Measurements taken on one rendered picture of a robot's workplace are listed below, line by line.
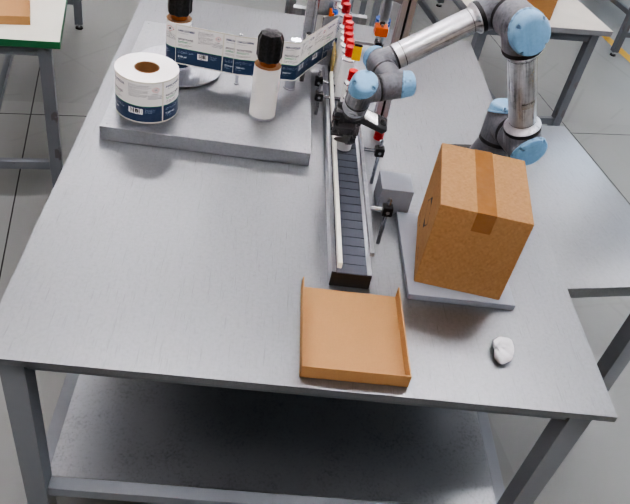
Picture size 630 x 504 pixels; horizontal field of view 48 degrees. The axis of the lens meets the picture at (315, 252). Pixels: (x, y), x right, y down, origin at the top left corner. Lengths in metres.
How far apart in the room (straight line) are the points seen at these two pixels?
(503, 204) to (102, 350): 1.04
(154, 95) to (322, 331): 0.96
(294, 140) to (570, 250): 0.94
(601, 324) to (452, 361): 1.73
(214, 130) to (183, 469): 1.06
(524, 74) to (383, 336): 0.89
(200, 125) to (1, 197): 1.40
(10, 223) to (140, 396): 1.28
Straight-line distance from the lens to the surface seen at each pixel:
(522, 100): 2.24
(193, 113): 2.41
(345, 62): 2.53
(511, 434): 2.83
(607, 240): 2.43
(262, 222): 2.05
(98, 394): 2.38
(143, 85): 2.27
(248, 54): 2.55
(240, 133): 2.33
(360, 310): 1.84
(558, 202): 2.51
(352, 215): 2.05
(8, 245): 3.24
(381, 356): 1.74
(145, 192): 2.12
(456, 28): 2.17
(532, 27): 2.09
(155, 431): 2.28
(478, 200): 1.83
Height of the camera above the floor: 2.12
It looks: 41 degrees down
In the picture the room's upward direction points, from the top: 12 degrees clockwise
